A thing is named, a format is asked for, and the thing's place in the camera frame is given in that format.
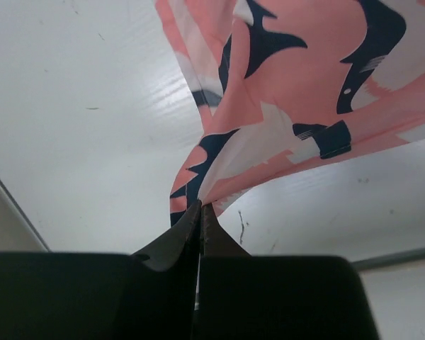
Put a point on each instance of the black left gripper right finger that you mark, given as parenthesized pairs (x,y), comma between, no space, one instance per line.
(277,297)

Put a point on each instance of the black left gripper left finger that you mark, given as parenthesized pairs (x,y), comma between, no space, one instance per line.
(146,295)

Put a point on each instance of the pink shark print shorts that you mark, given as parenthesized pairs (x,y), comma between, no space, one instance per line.
(286,86)

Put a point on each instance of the aluminium table edge rail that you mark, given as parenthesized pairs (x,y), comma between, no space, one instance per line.
(22,217)

